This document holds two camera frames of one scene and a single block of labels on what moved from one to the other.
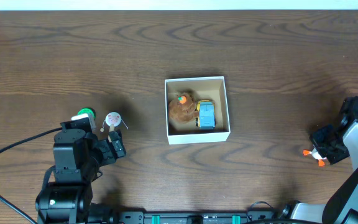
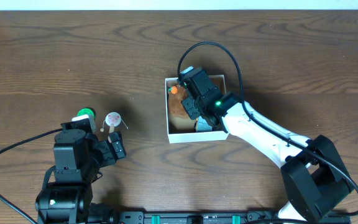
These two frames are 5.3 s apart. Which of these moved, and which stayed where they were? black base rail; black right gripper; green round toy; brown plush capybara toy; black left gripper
Moved: brown plush capybara toy; black right gripper
Stayed: black left gripper; black base rail; green round toy
